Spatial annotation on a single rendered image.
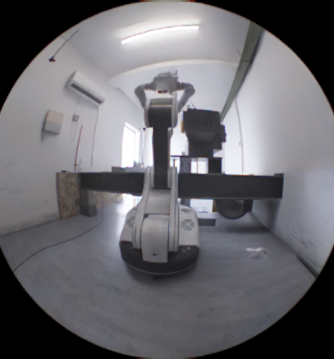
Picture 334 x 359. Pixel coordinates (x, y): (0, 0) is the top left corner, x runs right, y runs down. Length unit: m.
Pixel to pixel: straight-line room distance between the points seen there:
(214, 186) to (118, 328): 1.30
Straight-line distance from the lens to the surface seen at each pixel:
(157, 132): 0.76
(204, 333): 0.68
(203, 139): 1.57
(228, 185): 1.28
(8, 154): 1.79
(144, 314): 0.71
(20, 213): 1.84
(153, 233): 0.61
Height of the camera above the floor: 0.64
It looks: 2 degrees down
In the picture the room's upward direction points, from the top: 1 degrees clockwise
